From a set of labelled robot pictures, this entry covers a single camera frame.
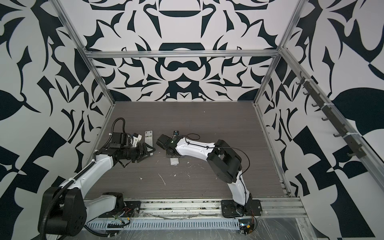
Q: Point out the white remote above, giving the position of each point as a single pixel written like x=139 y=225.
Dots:
x=174 y=161

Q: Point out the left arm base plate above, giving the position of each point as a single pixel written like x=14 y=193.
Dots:
x=129 y=209

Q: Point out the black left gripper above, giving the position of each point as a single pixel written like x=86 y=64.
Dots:
x=141 y=155

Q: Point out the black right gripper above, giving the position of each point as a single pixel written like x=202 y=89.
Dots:
x=167 y=153

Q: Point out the aluminium frame crossbar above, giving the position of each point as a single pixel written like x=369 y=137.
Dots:
x=180 y=54

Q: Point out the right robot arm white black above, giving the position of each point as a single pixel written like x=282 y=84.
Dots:
x=223 y=160

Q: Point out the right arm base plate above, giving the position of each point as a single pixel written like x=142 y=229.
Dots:
x=230 y=209

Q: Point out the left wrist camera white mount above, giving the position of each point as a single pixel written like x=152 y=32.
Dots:
x=125 y=140

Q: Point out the small circuit board with wires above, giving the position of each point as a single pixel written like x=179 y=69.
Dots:
x=247 y=226

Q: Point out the white remote control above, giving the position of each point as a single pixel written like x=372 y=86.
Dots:
x=149 y=139

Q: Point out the white slotted cable duct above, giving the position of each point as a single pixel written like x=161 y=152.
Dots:
x=162 y=224

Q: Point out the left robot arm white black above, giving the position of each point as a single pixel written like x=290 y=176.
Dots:
x=64 y=211

